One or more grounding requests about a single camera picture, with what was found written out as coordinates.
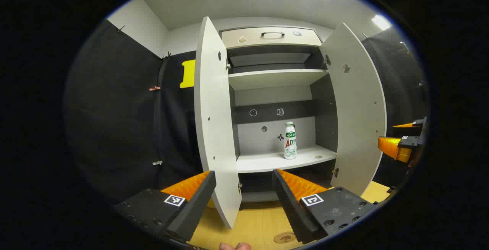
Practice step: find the round wooden coaster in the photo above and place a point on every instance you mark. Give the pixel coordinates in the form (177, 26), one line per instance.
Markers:
(283, 237)

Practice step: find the small ceiling light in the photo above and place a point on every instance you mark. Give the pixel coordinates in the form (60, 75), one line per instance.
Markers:
(381, 22)

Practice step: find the white cabinet door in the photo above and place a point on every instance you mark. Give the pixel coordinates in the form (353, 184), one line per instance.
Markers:
(214, 108)
(355, 108)

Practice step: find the white bottle with green label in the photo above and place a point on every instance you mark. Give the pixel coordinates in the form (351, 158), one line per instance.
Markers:
(290, 143)

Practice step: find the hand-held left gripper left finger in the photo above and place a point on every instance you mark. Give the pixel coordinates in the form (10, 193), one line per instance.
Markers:
(195, 208)

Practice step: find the black stand foot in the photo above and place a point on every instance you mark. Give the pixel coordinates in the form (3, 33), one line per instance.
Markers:
(391, 190)

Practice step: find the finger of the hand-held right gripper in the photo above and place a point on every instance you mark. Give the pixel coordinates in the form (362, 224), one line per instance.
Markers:
(408, 142)
(418, 123)

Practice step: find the black backdrop cloth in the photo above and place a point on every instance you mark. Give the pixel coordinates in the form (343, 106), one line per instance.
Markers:
(114, 108)

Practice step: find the white and grey cabinet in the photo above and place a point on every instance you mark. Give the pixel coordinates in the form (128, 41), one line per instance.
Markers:
(275, 78)

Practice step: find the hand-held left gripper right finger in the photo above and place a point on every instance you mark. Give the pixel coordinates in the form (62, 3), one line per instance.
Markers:
(290, 208)

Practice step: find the beige cabinet drawer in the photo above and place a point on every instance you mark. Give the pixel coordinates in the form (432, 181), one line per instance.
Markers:
(252, 38)

